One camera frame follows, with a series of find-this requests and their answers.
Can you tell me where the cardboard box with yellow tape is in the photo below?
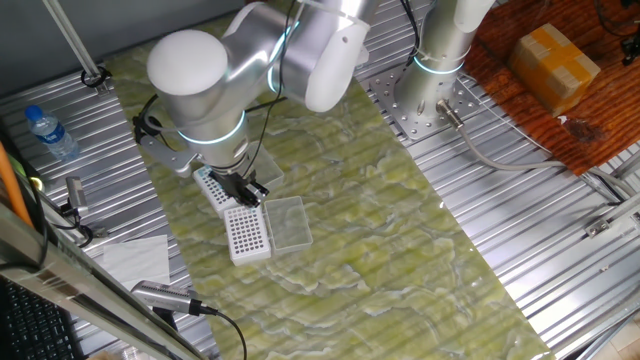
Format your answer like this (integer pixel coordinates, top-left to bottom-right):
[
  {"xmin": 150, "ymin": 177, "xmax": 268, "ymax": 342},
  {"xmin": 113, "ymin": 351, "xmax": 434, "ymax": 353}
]
[{"xmin": 508, "ymin": 22, "xmax": 602, "ymax": 118}]

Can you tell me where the black keyboard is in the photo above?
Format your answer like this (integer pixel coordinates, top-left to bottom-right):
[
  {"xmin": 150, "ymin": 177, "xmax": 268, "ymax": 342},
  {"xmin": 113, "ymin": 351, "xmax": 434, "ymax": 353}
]
[{"xmin": 0, "ymin": 277, "xmax": 87, "ymax": 360}]

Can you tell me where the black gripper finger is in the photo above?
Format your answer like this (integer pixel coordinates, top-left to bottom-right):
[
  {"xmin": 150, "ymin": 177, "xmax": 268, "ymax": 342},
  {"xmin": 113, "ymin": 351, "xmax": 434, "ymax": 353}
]
[
  {"xmin": 227, "ymin": 192, "xmax": 260, "ymax": 209},
  {"xmin": 245, "ymin": 180, "xmax": 270, "ymax": 200}
]

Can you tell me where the aluminium frame beam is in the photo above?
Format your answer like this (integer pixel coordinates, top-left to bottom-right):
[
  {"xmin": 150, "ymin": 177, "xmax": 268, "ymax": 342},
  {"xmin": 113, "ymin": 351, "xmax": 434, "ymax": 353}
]
[{"xmin": 0, "ymin": 199, "xmax": 211, "ymax": 360}]

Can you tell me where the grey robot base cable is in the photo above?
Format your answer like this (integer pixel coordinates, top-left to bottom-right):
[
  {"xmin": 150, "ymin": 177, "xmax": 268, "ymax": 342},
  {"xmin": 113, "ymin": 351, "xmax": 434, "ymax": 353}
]
[{"xmin": 436, "ymin": 98, "xmax": 640, "ymax": 201}]

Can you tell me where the white paper sheet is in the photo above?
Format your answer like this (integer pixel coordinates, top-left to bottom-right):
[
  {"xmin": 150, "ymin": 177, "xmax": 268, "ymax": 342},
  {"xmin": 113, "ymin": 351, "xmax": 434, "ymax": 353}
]
[{"xmin": 93, "ymin": 234, "xmax": 172, "ymax": 292}]

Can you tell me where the black equipment with cables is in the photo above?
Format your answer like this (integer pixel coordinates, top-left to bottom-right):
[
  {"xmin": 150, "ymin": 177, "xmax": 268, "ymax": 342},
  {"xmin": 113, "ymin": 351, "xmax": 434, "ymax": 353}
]
[{"xmin": 593, "ymin": 0, "xmax": 640, "ymax": 67}]

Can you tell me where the reddish brown wooden table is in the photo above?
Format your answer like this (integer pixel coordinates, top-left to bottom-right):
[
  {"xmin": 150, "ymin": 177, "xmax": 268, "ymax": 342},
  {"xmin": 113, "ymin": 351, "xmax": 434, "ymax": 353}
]
[{"xmin": 462, "ymin": 0, "xmax": 640, "ymax": 177}]

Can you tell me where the black camera cable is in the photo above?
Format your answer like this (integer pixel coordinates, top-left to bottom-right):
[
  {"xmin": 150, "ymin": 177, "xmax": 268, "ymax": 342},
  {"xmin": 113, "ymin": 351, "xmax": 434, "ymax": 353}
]
[{"xmin": 188, "ymin": 298, "xmax": 249, "ymax": 360}]

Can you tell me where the clear water bottle blue cap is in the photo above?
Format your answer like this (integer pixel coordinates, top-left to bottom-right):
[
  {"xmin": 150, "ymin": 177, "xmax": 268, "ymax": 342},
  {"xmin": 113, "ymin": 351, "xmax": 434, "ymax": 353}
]
[{"xmin": 24, "ymin": 104, "xmax": 81, "ymax": 162}]

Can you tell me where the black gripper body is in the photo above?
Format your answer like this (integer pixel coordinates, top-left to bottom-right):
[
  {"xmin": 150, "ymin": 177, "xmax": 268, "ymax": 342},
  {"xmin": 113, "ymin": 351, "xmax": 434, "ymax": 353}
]
[{"xmin": 209, "ymin": 167, "xmax": 254, "ymax": 196}]

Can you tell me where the white pipette tip rack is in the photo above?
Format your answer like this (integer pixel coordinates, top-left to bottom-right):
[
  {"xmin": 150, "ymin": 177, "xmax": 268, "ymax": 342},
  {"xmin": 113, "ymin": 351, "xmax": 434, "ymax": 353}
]
[
  {"xmin": 222, "ymin": 201, "xmax": 273, "ymax": 268},
  {"xmin": 192, "ymin": 166, "xmax": 239, "ymax": 221}
]

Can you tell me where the green marble pattern mat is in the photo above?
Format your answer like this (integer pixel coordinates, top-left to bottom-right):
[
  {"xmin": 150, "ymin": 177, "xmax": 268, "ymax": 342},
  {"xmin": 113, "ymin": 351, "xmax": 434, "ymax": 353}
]
[{"xmin": 103, "ymin": 0, "xmax": 557, "ymax": 360}]

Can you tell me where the aluminium pole with black clamp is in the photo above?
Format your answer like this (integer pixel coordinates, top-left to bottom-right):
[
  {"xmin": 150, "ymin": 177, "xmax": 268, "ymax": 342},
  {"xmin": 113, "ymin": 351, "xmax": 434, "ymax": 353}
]
[{"xmin": 41, "ymin": 0, "xmax": 113, "ymax": 96}]

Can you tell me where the small silver side camera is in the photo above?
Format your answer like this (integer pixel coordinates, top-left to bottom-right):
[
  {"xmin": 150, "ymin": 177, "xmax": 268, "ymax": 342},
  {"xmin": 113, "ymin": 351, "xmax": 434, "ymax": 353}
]
[{"xmin": 64, "ymin": 176, "xmax": 90, "ymax": 215}]

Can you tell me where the aluminium profile with bracket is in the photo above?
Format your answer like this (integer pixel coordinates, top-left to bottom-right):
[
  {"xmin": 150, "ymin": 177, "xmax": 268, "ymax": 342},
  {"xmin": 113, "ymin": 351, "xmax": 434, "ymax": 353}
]
[{"xmin": 583, "ymin": 192, "xmax": 640, "ymax": 240}]

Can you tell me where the black clamp tool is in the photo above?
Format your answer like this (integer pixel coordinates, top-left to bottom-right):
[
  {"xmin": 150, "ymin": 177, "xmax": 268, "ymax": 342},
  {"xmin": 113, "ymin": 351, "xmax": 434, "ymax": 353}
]
[{"xmin": 52, "ymin": 202, "xmax": 109, "ymax": 250}]

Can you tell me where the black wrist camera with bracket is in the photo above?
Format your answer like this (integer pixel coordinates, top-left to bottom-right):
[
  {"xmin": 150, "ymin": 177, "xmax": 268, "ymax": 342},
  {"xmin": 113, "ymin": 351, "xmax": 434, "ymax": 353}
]
[{"xmin": 132, "ymin": 93, "xmax": 204, "ymax": 177}]

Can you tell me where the large silver camera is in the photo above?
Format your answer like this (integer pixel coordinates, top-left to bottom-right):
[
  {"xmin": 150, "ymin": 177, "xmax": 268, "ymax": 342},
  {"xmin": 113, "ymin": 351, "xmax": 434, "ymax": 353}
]
[{"xmin": 129, "ymin": 279, "xmax": 205, "ymax": 317}]

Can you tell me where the orange tube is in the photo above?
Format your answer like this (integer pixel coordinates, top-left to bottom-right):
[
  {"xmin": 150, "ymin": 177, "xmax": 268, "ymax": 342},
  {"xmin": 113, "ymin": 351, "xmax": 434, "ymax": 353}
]
[{"xmin": 0, "ymin": 141, "xmax": 34, "ymax": 229}]

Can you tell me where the clear plastic box lid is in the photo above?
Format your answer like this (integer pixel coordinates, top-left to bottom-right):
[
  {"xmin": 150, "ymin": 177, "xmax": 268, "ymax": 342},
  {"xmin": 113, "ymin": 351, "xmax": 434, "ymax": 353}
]
[
  {"xmin": 263, "ymin": 195, "xmax": 314, "ymax": 256},
  {"xmin": 249, "ymin": 144, "xmax": 286, "ymax": 192}
]

